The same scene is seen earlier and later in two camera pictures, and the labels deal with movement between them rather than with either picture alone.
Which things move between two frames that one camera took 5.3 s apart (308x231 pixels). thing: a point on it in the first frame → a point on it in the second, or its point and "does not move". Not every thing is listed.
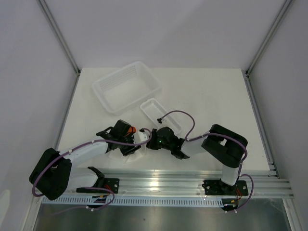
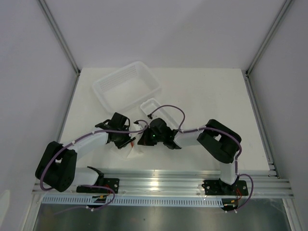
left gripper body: [127, 148] → [122, 139]
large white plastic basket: [126, 87] does not move
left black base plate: [112, 184] does not move
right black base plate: [219, 187] does not move
